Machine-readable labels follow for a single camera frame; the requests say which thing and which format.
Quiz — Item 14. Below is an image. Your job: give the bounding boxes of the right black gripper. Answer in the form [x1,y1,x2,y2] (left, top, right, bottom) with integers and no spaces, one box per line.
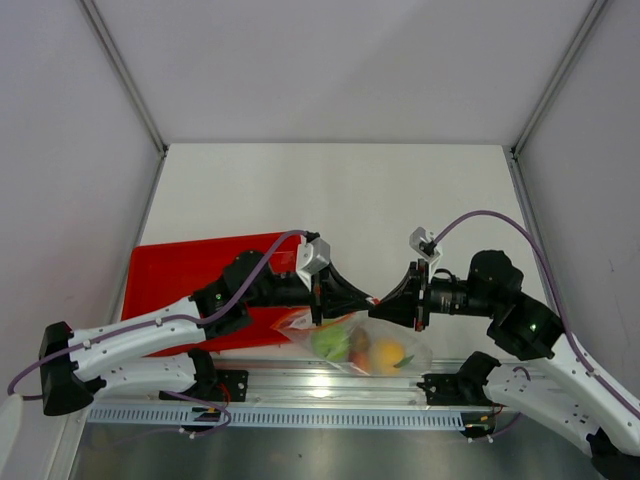
[368,259,498,332]

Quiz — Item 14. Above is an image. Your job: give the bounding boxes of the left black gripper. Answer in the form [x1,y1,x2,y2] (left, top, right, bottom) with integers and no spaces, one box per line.
[245,258,373,326]

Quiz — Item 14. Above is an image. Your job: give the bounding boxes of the green apple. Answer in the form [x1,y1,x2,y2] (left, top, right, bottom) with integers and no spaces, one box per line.
[310,324,350,362]

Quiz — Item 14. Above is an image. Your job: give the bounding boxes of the clear zip bag orange zipper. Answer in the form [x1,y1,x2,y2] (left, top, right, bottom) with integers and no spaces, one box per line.
[272,309,433,376]

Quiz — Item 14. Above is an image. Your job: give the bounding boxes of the brown kiwi fruit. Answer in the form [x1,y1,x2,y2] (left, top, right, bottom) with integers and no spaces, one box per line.
[350,327,370,352]

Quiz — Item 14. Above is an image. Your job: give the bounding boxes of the orange peach with leaf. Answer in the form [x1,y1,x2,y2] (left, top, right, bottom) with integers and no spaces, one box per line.
[369,338,405,375]

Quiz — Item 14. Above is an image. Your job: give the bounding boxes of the small orange peach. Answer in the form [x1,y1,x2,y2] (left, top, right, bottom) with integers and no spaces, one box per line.
[349,351,372,374]

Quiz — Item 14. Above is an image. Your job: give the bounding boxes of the red plastic tray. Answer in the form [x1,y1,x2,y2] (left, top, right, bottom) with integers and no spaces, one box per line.
[121,232,291,353]

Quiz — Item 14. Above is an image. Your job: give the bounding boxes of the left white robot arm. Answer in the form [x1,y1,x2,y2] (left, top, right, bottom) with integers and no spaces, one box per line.
[39,250,374,416]

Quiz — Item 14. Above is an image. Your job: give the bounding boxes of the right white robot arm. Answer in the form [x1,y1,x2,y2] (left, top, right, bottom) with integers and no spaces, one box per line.
[369,250,639,479]

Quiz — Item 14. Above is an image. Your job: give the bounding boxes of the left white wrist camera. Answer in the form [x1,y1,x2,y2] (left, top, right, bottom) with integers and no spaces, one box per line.
[295,237,331,290]

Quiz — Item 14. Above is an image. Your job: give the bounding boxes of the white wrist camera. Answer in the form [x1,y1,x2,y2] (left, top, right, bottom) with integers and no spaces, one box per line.
[409,227,442,275]
[295,237,331,290]

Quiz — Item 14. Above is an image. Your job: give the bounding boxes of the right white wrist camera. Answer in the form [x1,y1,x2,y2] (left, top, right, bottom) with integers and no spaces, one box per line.
[409,227,442,275]

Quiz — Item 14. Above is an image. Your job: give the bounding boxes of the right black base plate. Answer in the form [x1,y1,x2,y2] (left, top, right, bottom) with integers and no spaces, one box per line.
[416,373,499,407]

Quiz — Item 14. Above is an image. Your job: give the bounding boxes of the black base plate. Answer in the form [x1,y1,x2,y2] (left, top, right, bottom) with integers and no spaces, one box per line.
[182,370,249,402]
[416,373,499,407]

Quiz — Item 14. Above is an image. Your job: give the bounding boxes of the aluminium front rail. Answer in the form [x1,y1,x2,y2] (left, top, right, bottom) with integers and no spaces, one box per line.
[67,358,614,412]

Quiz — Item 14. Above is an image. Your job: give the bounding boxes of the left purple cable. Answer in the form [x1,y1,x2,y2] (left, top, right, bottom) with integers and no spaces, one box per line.
[7,228,319,401]

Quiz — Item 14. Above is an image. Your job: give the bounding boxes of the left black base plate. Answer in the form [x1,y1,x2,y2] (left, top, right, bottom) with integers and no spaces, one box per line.
[182,370,249,402]

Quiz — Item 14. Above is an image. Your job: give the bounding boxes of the white slotted cable duct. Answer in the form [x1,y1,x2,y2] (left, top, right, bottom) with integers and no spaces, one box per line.
[87,404,465,431]

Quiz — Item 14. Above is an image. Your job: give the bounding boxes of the right aluminium frame post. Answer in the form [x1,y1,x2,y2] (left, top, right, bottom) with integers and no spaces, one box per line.
[510,0,612,161]

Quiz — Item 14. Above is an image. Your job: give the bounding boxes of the aluminium frame post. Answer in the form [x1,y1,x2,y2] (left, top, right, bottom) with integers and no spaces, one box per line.
[510,0,612,161]
[76,0,168,156]

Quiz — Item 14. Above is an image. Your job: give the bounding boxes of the left aluminium frame post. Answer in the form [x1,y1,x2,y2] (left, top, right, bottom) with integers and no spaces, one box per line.
[76,0,168,156]

